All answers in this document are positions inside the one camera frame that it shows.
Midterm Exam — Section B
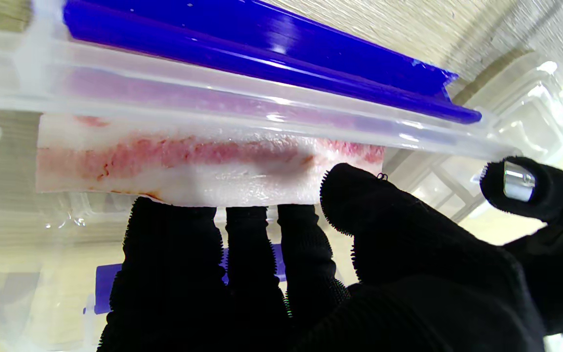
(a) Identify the clear lid with blue label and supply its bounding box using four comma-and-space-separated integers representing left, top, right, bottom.
389, 51, 563, 225

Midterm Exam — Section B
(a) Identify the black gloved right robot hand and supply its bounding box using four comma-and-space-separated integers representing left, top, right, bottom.
98, 163, 547, 352

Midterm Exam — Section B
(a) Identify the clear container with blue clips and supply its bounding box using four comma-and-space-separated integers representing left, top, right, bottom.
0, 0, 521, 352

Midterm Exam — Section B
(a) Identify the single raw bacon slice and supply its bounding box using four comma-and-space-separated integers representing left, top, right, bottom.
35, 115, 386, 207

